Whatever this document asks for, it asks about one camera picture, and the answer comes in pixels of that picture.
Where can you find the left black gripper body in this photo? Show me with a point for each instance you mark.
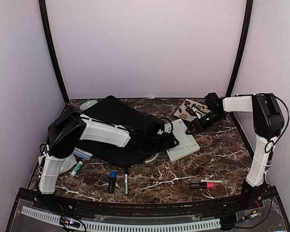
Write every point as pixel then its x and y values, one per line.
pixel 165 144

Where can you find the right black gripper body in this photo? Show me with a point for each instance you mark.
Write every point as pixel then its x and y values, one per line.
pixel 213 118

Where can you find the pale green notebook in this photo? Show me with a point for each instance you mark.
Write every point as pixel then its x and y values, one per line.
pixel 187 143

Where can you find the black student backpack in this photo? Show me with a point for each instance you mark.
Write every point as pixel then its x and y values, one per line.
pixel 116 116

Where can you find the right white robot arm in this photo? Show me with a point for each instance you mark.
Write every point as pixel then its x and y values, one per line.
pixel 268 123

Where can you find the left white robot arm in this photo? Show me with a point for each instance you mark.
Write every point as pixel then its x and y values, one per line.
pixel 74 128

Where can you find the sticky notes in plastic bag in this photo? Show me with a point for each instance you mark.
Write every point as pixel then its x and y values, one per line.
pixel 68 163

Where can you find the floral square plate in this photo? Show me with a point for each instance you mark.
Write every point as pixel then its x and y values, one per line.
pixel 182 114

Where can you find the thin white green pen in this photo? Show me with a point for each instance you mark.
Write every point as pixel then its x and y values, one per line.
pixel 214 181

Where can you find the blue cap white pen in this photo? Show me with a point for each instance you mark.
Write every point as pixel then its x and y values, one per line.
pixel 126 181

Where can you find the pink cap black highlighter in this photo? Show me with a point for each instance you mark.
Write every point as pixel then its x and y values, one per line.
pixel 202 185

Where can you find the blue cap black highlighter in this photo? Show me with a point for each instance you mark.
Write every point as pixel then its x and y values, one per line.
pixel 112 182

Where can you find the pale green ceramic bowl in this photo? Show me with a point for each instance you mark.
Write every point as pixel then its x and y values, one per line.
pixel 87 105

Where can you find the dog picture book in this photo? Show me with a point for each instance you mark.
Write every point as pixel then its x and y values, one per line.
pixel 81 153

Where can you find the white green glue stick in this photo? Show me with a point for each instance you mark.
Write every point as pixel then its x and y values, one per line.
pixel 77 168

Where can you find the small green circuit board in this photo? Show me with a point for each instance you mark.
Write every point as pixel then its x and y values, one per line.
pixel 68 222

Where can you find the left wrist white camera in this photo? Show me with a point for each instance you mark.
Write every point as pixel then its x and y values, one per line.
pixel 168 128

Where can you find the wrist white camera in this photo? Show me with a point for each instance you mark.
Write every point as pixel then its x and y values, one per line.
pixel 168 128
pixel 193 111

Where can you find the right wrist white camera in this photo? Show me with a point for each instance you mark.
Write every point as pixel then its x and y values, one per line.
pixel 193 111

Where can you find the black front table rail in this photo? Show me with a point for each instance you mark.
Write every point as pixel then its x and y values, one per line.
pixel 75 207

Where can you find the left black frame post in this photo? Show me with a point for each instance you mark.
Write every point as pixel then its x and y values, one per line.
pixel 51 50

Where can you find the black frame post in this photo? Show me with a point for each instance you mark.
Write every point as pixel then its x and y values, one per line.
pixel 51 50
pixel 241 47

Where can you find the white slotted cable duct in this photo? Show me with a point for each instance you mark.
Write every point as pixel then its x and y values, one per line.
pixel 127 224

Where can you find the right black frame post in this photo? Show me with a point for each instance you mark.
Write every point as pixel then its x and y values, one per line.
pixel 241 47

